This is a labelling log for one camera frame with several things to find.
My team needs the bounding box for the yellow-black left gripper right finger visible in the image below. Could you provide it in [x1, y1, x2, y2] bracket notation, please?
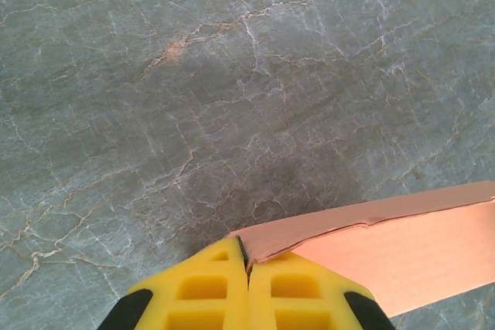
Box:
[246, 250, 398, 330]

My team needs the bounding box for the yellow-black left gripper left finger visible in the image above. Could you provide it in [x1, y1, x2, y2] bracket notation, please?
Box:
[96, 236, 251, 330]

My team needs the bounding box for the pink cardboard paper box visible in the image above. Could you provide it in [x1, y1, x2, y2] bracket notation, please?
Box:
[224, 179, 495, 319]

